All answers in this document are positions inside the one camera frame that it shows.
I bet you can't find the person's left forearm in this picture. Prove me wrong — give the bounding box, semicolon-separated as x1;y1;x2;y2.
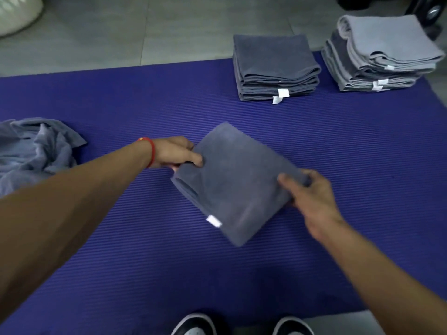
0;141;153;322

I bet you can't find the red string bracelet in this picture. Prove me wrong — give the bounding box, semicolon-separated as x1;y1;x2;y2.
136;137;156;168

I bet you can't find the person's left hand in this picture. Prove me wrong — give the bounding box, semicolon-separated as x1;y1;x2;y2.
150;136;204;171

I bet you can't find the black and white sneaker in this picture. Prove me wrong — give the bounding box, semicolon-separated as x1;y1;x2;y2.
170;313;217;335
271;316;315;335

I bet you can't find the purple ribbed mat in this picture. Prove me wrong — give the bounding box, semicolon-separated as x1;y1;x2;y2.
0;50;447;335

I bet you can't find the person's right forearm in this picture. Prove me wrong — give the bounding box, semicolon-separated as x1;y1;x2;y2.
314;219;447;335

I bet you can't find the white perforated laundry basket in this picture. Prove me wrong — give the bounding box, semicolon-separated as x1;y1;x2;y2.
0;0;44;37

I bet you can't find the person's right hand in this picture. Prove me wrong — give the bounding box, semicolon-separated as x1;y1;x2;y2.
278;169;345;241

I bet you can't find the black weight stack machine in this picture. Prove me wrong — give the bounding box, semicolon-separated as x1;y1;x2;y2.
323;0;447;40

